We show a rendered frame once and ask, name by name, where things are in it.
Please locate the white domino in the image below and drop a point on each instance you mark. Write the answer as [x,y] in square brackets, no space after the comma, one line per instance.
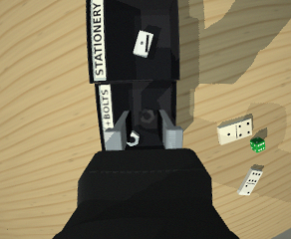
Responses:
[234,131]
[249,181]

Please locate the black storage bins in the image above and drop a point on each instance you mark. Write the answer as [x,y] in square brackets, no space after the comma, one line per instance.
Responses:
[125,18]

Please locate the green die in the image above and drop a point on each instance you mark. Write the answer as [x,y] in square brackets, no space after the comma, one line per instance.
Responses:
[257,144]

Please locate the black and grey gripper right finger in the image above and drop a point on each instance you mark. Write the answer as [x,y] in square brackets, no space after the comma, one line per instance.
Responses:
[171,136]

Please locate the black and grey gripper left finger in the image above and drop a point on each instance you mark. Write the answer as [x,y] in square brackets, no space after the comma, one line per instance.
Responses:
[116,138]

